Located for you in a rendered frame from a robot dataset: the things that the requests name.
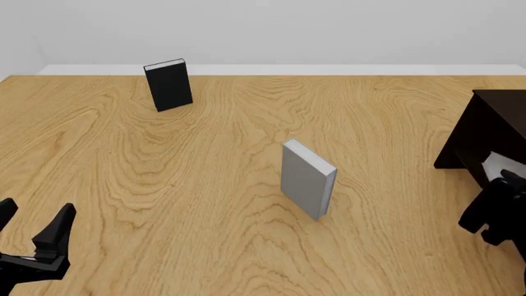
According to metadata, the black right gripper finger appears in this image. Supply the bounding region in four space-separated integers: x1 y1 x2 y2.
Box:
480 192 526 247
457 169 526 234

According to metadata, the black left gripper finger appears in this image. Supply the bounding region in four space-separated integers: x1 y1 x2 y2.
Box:
31 202 77 264
0 197 19 232

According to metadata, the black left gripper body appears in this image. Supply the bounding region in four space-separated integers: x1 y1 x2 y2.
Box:
0 252 72 296

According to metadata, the white book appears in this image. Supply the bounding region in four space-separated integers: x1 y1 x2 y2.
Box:
480 150 526 183

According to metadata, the dark wooden cabinet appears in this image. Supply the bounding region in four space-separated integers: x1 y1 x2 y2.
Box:
433 89 526 190

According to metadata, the grey book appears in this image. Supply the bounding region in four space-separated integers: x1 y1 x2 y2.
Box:
280 137 339 222

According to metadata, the black book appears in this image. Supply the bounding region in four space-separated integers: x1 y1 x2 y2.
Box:
142 58 194 113

